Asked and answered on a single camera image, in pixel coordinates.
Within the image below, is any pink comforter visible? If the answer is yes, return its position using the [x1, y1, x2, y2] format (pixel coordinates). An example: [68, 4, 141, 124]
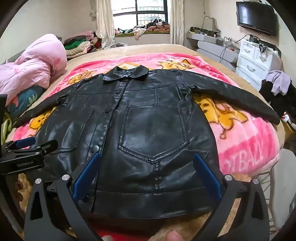
[0, 34, 68, 106]

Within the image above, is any person's right hand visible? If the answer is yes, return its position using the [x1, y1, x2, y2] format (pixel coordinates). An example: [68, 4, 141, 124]
[165, 231, 185, 241]

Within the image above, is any cream curtain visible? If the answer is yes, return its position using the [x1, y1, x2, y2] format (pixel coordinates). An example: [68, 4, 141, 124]
[94, 0, 115, 48]
[170, 0, 185, 45]

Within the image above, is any heap of clothes on sill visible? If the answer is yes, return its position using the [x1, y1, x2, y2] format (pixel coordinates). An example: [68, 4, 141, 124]
[115, 18, 171, 37]

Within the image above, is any pink printed blanket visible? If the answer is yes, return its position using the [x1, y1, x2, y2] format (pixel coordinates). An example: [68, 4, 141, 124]
[11, 53, 280, 179]

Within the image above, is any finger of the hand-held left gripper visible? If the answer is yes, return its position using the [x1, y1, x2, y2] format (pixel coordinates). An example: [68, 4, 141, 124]
[5, 137, 36, 151]
[11, 140, 59, 158]

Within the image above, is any black leather jacket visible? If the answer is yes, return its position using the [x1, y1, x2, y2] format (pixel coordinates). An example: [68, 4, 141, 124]
[17, 65, 281, 219]

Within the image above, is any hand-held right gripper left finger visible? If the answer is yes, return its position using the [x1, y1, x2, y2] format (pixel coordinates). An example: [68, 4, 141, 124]
[24, 146, 102, 241]

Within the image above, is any pile of folded clothes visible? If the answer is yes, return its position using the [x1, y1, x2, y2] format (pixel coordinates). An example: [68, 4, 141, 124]
[63, 30, 102, 59]

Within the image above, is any beige bed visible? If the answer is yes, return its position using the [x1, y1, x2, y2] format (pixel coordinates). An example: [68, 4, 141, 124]
[62, 44, 287, 149]

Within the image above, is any white wire chair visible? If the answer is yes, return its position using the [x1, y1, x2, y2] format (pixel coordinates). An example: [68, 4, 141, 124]
[261, 148, 296, 234]

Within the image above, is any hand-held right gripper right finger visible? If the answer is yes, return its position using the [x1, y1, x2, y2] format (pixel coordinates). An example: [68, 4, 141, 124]
[193, 153, 270, 241]

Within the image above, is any grey wall shelf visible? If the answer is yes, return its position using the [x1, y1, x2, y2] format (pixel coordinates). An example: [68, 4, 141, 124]
[186, 31, 239, 64]

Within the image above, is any teal floral pillow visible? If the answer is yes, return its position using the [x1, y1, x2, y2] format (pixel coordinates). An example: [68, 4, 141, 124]
[6, 85, 45, 118]

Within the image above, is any clutter of small shelf items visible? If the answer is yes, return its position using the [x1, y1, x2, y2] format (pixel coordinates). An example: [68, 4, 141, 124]
[190, 26, 240, 48]

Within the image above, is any red cloth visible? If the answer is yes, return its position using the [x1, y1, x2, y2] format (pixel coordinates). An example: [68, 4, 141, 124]
[88, 212, 167, 241]

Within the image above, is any black wall television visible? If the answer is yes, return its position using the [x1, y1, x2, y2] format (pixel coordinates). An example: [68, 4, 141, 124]
[236, 1, 277, 36]

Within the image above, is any tan fleece garment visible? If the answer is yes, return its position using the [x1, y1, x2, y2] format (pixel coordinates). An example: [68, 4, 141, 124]
[14, 171, 255, 241]

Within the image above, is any lavender garment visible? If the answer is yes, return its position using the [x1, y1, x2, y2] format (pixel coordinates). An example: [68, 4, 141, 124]
[266, 70, 292, 96]

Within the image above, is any green cloth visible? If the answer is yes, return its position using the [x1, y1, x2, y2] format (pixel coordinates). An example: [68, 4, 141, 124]
[1, 118, 13, 144]

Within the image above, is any white drawer cabinet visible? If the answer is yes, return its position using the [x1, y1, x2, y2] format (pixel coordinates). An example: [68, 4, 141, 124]
[236, 38, 281, 91]

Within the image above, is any black garment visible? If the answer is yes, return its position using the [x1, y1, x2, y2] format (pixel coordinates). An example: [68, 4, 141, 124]
[258, 79, 296, 118]

